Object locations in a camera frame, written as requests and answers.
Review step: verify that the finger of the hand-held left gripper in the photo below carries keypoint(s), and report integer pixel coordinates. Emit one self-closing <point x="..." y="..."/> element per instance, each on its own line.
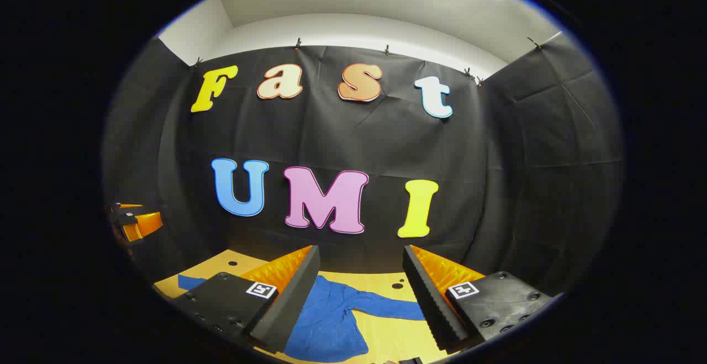
<point x="124" y="209"/>
<point x="144" y="226"/>

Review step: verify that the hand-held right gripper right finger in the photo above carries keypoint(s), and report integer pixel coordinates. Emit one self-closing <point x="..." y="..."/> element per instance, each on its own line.
<point x="428" y="303"/>

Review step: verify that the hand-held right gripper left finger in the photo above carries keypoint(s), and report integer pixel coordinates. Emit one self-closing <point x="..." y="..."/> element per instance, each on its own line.
<point x="293" y="303"/>

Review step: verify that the blue shirt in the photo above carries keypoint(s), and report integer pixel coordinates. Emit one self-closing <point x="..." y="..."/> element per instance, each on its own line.
<point x="331" y="320"/>

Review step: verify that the black backdrop cloth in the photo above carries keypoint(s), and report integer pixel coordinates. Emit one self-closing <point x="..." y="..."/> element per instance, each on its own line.
<point x="386" y="143"/>

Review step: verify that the row of black backdrop clips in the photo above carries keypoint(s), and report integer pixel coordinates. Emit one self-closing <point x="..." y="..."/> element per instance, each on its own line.
<point x="298" y="44"/>

